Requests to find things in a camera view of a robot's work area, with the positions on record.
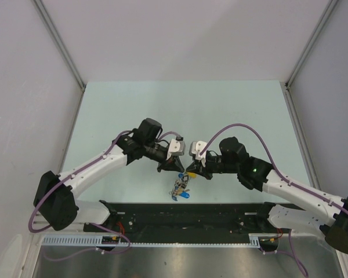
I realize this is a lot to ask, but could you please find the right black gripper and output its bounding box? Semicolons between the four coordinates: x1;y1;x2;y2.
186;153;239;181

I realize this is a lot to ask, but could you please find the round metal keyring organiser disc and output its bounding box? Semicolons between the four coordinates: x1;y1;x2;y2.
169;172;191;202

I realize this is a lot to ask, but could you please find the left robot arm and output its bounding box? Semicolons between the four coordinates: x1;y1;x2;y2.
28;118;185;233

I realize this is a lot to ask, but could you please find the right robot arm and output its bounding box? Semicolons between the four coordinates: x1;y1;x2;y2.
187;137;348;254

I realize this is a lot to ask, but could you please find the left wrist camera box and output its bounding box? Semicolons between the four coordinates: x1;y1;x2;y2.
166;137;186;160

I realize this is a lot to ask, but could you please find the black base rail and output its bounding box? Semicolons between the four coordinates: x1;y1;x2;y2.
101;202;298;244

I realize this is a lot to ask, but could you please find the white slotted cable duct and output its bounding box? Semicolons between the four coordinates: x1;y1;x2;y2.
42;233;263;250

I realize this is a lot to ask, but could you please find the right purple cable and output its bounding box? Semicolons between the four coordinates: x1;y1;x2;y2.
200;123;348;276

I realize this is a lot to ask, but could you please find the left aluminium frame post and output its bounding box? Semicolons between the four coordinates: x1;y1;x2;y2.
31;0;86;92

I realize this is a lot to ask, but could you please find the aluminium frame post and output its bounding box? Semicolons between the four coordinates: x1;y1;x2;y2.
283;0;341;90
31;0;86;92

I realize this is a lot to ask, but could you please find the right aluminium frame post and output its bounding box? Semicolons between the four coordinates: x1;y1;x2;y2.
283;0;341;90

